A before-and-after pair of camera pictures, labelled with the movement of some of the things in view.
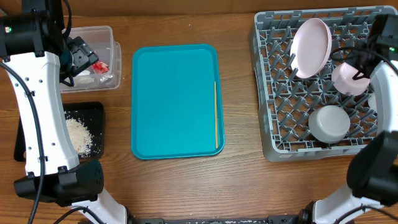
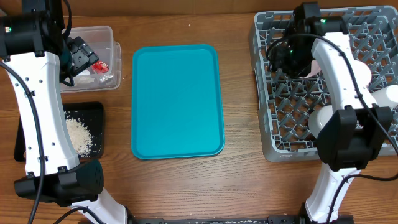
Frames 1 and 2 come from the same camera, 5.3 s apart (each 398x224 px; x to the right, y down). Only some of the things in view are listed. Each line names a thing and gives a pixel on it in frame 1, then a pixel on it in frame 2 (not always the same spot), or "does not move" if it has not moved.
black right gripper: [359, 63] -> [283, 60]
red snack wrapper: [100, 67] does not move
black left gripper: [84, 55] does not move
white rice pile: [81, 137] does not move
